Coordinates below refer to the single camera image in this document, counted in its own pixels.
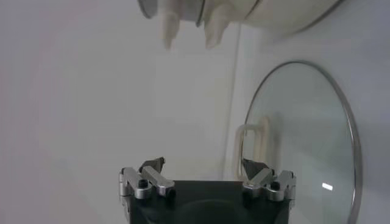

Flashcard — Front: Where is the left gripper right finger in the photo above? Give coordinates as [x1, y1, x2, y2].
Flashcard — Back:
[240, 157, 298, 203]

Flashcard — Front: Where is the cream electric cooking pot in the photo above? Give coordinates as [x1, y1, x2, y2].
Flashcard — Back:
[200, 0, 346, 50]

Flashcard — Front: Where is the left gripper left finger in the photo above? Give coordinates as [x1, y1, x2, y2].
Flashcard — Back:
[118, 156, 177, 201]

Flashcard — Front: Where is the glass lid with cream handle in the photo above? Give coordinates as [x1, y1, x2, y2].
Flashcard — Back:
[233, 60, 364, 224]

